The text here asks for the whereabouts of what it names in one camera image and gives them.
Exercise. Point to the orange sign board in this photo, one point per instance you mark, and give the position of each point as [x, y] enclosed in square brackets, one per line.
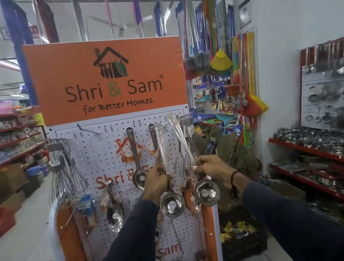
[106, 77]

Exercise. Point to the yellow broom head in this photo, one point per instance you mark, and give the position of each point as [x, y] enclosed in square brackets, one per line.
[221, 62]

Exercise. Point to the black wristband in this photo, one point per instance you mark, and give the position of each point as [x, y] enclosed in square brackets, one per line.
[233, 181]

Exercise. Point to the bunch of large steel whisks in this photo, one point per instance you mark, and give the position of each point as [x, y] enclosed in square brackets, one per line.
[66, 176]

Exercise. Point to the orange and yellow broom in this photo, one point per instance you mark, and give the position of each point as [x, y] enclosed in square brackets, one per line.
[255, 104]

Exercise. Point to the large steel serving spoon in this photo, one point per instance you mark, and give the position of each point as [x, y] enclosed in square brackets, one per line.
[114, 214]

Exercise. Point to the person's right hand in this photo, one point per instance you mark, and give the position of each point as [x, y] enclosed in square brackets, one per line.
[219, 170]

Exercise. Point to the person's left forearm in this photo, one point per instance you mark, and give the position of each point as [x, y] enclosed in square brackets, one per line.
[130, 249]

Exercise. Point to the blue hanging banner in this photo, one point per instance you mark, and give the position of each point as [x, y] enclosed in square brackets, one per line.
[18, 35]

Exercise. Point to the wall board of steel utensils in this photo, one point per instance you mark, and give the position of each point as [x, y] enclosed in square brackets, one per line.
[332, 87]

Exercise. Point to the overhead metal rail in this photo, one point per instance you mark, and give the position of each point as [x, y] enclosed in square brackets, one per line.
[96, 0]

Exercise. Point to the red shelf with steelware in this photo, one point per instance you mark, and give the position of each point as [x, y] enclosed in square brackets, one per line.
[325, 155]

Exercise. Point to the row of steel containers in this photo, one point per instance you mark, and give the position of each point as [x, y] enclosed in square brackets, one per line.
[326, 142]

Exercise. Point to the blue plastic tub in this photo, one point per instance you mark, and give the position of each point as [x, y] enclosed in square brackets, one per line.
[36, 170]

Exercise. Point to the grey duster head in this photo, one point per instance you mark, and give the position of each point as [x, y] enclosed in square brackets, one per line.
[198, 61]

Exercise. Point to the steel ladle with round bowl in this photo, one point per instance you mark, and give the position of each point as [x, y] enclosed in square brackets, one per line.
[172, 205]

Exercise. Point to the black plastic crate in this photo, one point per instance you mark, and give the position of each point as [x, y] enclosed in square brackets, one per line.
[246, 251]

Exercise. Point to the row of colourful striped brooms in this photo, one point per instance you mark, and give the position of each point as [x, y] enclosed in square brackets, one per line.
[246, 63]

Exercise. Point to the blue packaged kitchen tool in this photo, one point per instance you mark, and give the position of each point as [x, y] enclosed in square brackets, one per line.
[85, 208]

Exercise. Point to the hanging steel serving spoon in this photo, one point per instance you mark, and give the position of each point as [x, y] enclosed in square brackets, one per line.
[138, 176]

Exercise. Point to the copper-tinted steel ladle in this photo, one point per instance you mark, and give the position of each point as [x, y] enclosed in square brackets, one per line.
[192, 201]

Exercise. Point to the wall poster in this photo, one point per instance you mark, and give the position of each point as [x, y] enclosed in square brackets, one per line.
[245, 12]

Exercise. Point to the person's left fingers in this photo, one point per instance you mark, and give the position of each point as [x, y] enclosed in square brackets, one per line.
[165, 176]

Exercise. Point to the metal peg hook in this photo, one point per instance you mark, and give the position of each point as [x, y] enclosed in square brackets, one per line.
[86, 130]

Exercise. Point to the steel hanging utensil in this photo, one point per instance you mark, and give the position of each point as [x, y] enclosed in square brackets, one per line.
[79, 18]

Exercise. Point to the ceiling fan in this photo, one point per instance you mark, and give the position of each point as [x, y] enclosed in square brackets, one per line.
[121, 24]

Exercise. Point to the person's right forearm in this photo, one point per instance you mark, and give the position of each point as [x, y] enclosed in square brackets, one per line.
[296, 226]

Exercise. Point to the person's right fingers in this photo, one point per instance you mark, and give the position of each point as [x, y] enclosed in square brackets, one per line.
[203, 167]

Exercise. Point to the person's left hand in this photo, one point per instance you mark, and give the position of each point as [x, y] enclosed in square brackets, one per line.
[153, 184]

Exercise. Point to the red shelf with jars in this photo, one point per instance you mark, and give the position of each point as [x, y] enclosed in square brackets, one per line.
[2, 146]

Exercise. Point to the bunch of small steel whisks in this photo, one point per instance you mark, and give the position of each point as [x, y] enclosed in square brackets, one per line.
[187, 133]

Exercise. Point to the white pegboard display stand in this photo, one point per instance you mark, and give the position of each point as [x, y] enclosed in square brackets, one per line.
[101, 162]

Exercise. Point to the stack of cardboard boxes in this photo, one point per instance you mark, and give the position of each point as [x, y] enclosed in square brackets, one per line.
[3, 187]

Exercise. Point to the pile of yellow packets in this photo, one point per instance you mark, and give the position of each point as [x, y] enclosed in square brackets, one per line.
[237, 230]

